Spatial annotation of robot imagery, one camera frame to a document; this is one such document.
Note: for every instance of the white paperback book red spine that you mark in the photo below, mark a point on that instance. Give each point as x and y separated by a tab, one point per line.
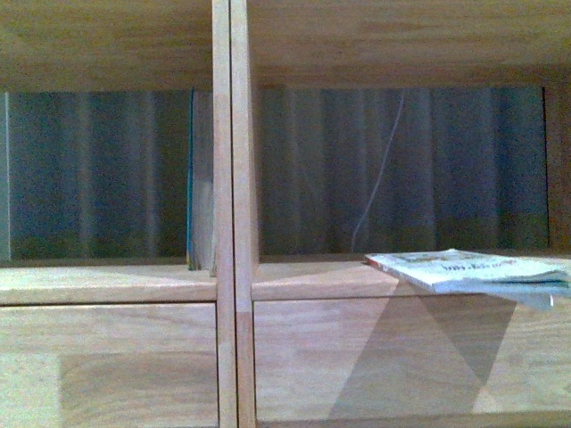
535	282

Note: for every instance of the upright book teal cover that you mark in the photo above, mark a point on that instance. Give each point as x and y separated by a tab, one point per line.
200	235

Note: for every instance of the light wooden bookshelf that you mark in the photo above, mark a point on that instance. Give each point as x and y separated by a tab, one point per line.
344	346

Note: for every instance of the grey pleated curtain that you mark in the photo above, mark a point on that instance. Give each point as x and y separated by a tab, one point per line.
103	175

